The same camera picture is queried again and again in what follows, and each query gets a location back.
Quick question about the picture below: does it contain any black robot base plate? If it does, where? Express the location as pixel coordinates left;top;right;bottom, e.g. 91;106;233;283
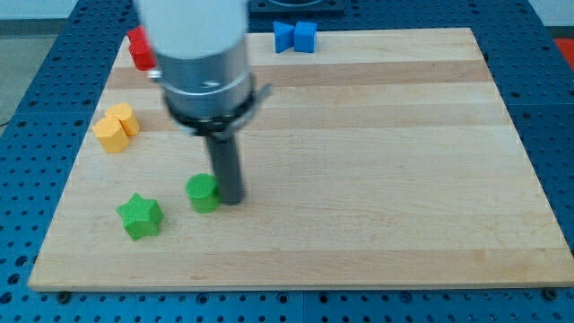
248;0;347;14

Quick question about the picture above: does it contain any green star block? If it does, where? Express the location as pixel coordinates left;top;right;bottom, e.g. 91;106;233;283
116;193;164;240

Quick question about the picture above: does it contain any blue cube block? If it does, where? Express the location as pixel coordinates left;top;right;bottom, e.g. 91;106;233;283
293;22;317;53

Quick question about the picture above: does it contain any wooden board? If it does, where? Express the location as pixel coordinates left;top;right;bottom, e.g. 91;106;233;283
29;28;573;292

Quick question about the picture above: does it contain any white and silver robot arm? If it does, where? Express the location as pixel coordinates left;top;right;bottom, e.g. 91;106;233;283
135;0;271;205

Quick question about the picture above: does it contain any blue triangle block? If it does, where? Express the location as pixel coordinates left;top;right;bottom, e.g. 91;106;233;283
273;22;295;53

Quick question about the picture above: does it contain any green cylinder block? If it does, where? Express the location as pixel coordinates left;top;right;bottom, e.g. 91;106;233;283
186;173;221;214

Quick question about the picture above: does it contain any yellow hexagon block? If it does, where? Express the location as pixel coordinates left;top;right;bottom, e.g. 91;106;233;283
92;117;130;153

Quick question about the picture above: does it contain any yellow cylinder block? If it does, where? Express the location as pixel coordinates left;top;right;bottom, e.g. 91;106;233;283
105;102;140;136

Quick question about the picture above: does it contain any red block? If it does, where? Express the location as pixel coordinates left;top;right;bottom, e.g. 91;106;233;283
126;25;157;71

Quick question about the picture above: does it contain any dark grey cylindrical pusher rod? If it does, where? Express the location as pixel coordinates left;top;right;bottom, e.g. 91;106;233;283
205;135;245;205

